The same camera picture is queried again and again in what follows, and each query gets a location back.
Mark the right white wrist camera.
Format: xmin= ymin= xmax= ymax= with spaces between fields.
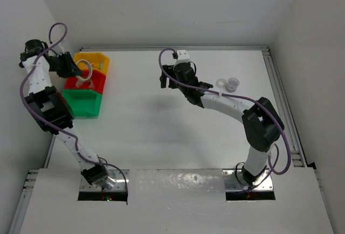
xmin=172 ymin=50 xmax=190 ymax=63

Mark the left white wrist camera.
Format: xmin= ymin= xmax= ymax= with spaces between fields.
xmin=54 ymin=43 xmax=65 ymax=56

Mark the yellow plastic bin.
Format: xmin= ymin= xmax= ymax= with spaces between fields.
xmin=73 ymin=52 xmax=110 ymax=75

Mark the aluminium frame rail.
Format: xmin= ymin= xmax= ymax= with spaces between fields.
xmin=262 ymin=48 xmax=307 ymax=167
xmin=8 ymin=170 xmax=38 ymax=234
xmin=79 ymin=46 xmax=270 ymax=52

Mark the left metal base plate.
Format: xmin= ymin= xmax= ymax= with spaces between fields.
xmin=79 ymin=169 xmax=129 ymax=192

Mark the metal base plate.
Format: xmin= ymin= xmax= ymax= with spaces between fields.
xmin=223 ymin=169 xmax=274 ymax=192
xmin=79 ymin=169 xmax=129 ymax=192

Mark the grey tape roll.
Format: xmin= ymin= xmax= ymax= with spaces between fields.
xmin=75 ymin=79 xmax=95 ymax=89

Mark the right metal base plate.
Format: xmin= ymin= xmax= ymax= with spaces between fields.
xmin=223 ymin=169 xmax=274 ymax=192

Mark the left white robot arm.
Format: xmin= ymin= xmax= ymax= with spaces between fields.
xmin=19 ymin=39 xmax=111 ymax=189

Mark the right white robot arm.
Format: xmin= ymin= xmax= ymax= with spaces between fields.
xmin=160 ymin=62 xmax=284 ymax=186

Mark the red plastic bin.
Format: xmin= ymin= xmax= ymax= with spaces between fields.
xmin=64 ymin=71 xmax=106 ymax=94

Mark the right aluminium frame rail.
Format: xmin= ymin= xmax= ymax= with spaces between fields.
xmin=262 ymin=48 xmax=307 ymax=167

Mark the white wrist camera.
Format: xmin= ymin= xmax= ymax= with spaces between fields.
xmin=172 ymin=50 xmax=190 ymax=63
xmin=54 ymin=43 xmax=65 ymax=56

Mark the back aluminium frame rail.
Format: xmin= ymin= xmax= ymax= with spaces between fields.
xmin=79 ymin=46 xmax=270 ymax=52

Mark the left aluminium frame rail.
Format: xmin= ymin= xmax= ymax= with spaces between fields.
xmin=8 ymin=170 xmax=38 ymax=234

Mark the green plastic bin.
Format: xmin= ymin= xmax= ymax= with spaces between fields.
xmin=62 ymin=90 xmax=102 ymax=118

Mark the beige tape roll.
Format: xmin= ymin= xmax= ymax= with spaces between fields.
xmin=75 ymin=59 xmax=93 ymax=82

